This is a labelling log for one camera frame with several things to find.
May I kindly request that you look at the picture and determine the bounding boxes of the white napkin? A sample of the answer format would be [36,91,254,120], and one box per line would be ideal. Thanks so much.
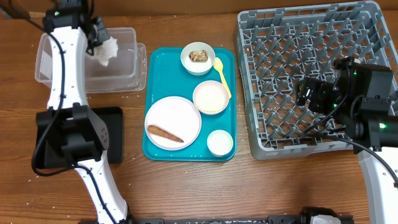
[91,37,118,67]

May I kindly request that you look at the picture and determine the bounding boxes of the small white bowl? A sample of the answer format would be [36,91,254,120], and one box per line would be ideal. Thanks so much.
[180,42,215,76]

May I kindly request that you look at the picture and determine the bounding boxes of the brown food piece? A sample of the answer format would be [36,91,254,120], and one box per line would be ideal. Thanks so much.
[188,50,208,62]

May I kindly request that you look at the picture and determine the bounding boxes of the white bowl with rice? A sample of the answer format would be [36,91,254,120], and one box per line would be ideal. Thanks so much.
[193,80,230,115]

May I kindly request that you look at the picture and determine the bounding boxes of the white cup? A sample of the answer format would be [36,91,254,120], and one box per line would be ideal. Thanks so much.
[206,129,233,157]

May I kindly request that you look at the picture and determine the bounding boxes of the carrot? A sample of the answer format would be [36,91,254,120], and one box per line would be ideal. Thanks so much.
[147,124,183,143]

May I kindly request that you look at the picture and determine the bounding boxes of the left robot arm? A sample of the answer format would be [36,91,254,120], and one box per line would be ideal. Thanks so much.
[31,1,136,223]

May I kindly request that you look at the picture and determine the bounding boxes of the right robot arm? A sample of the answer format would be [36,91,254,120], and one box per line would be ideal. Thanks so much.
[295,57,397,223]

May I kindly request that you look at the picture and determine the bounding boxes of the grey dishwasher rack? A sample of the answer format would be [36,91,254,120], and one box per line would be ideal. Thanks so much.
[234,1,397,160]

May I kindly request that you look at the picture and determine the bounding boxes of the black waste tray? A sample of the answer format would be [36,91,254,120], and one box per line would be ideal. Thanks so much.
[35,106,123,169]

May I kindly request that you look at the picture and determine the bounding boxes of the clear plastic bin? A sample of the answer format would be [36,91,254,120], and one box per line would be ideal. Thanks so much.
[35,27,147,93]

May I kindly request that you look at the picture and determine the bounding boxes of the yellow plastic spoon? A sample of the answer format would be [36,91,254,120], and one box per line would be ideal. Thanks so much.
[213,57,231,98]

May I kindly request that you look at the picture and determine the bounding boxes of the large white plate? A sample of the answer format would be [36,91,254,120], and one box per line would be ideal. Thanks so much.
[144,96,201,151]

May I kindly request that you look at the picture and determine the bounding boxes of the teal serving tray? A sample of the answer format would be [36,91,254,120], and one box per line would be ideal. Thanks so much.
[142,47,237,162]

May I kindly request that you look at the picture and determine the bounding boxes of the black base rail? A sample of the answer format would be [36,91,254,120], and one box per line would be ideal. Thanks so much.
[138,207,354,224]

